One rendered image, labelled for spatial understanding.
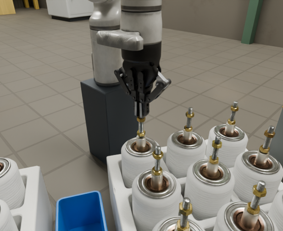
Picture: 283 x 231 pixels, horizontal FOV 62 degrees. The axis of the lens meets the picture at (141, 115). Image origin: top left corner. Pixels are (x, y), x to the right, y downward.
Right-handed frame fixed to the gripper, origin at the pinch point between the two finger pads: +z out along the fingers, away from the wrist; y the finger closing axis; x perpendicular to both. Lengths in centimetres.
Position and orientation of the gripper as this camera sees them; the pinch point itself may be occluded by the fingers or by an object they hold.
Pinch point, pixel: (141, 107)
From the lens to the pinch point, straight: 50.1
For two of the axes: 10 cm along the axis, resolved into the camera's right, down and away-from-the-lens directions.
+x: -6.0, 4.0, -6.9
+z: 0.0, 8.7, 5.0
